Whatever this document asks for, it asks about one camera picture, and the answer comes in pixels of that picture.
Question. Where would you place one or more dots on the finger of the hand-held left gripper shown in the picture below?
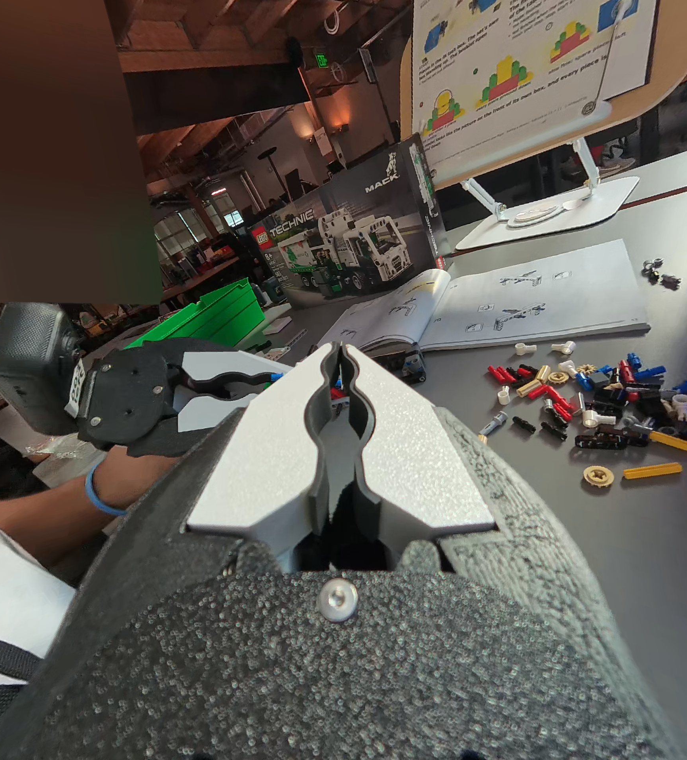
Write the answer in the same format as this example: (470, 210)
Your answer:
(225, 368)
(207, 412)

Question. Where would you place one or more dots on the pile of colourful lego pieces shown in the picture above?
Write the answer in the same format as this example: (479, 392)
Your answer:
(602, 439)

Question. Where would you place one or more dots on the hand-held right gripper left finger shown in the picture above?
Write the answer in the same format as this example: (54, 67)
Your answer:
(254, 469)

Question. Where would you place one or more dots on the small dark lego assembly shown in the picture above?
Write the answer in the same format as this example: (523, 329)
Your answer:
(406, 362)

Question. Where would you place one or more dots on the person's left hand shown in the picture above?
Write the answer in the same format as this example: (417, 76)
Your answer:
(136, 475)

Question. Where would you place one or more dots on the printed instruction sheet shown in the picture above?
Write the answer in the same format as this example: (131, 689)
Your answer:
(527, 35)

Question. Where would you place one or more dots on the green plastic bin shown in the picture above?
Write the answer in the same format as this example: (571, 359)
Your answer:
(219, 314)

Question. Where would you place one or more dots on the lego truck set box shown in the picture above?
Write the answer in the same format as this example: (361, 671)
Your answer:
(349, 237)

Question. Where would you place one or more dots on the blue lego pin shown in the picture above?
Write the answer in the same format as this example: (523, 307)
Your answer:
(273, 376)

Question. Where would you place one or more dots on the blue wristband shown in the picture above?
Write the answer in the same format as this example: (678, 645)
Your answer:
(95, 499)

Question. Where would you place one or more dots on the beige display board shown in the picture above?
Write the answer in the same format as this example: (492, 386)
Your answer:
(670, 59)

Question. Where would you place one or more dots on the open instruction booklet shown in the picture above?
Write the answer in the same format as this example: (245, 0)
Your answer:
(527, 297)

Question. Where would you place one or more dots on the black lego connector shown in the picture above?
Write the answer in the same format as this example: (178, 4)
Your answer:
(670, 282)
(652, 268)

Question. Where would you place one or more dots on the white tablet stand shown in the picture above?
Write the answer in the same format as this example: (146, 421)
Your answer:
(557, 208)

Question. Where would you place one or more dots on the person's left forearm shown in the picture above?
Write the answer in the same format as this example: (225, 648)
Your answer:
(41, 522)

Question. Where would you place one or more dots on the clear plastic bag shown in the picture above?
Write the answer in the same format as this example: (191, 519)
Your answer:
(58, 457)

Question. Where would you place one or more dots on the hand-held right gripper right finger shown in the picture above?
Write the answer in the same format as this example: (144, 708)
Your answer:
(426, 469)

